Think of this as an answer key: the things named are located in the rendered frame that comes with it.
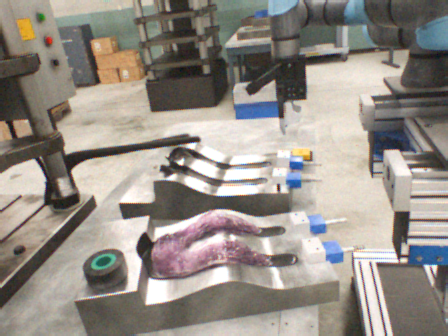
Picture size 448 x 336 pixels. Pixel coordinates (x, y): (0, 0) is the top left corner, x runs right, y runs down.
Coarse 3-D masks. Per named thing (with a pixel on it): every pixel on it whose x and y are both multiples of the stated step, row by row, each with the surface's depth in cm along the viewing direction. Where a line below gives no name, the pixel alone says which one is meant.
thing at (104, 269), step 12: (96, 252) 76; (108, 252) 75; (120, 252) 75; (84, 264) 73; (96, 264) 73; (108, 264) 72; (120, 264) 72; (96, 276) 70; (108, 276) 70; (120, 276) 72; (96, 288) 71
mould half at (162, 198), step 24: (192, 144) 126; (192, 168) 112; (216, 168) 117; (264, 168) 113; (288, 168) 111; (144, 192) 116; (168, 192) 106; (192, 192) 105; (216, 192) 105; (240, 192) 103; (264, 192) 100; (288, 192) 99; (144, 216) 112; (168, 216) 110; (192, 216) 109; (264, 216) 103
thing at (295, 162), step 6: (282, 150) 115; (282, 156) 112; (288, 156) 112; (294, 156) 114; (300, 156) 114; (282, 162) 112; (288, 162) 111; (294, 162) 112; (300, 162) 111; (306, 162) 113; (312, 162) 112; (294, 168) 112; (300, 168) 112
